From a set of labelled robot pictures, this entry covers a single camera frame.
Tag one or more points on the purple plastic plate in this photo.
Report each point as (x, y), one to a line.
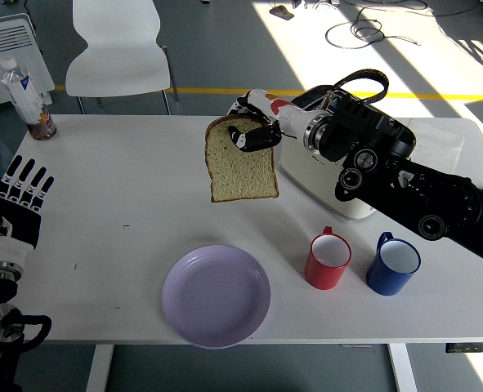
(216, 296)

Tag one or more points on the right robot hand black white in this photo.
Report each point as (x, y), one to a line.
(290, 116)

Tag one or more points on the white panel heater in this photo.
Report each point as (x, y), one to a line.
(4, 36)

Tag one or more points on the clear plastic drink bottle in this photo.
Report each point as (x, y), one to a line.
(24, 94)

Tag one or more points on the red enamel mug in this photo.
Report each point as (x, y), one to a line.
(325, 273)

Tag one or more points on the bread slice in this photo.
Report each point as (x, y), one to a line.
(241, 175)

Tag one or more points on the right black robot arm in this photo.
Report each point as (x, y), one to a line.
(429, 192)

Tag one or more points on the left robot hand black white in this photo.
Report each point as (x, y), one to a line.
(14, 216)

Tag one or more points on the black table control panel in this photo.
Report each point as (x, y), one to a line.
(474, 347)

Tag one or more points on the brown floor pedal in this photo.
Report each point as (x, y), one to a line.
(283, 12)

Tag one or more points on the cream chrome toaster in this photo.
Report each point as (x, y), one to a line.
(306, 179)

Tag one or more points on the blue enamel mug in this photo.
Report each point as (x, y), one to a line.
(386, 281)

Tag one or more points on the white table leg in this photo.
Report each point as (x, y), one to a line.
(99, 367)
(402, 367)

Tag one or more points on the white plastic chair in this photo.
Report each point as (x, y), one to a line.
(114, 61)

